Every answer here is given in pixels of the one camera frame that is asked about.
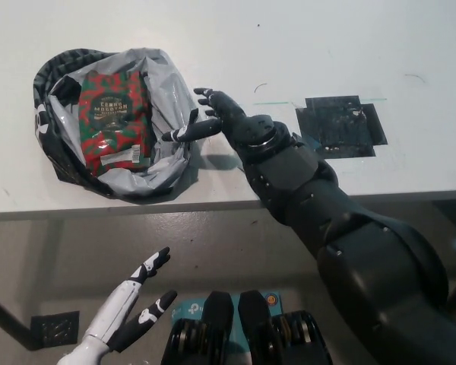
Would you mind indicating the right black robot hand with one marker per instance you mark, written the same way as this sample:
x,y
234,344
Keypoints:
x,y
247,129

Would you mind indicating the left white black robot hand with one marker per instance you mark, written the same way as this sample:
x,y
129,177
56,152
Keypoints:
x,y
114,311

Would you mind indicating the red green coffee bean bag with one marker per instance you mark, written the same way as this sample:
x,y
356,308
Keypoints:
x,y
114,125

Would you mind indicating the teal cardboard box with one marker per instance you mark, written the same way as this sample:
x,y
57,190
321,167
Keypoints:
x,y
182,310

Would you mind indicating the black grey plastic bag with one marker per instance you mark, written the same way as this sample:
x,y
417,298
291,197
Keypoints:
x,y
171,102

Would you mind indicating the black tape patch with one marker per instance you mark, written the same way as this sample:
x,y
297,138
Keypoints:
x,y
338,125

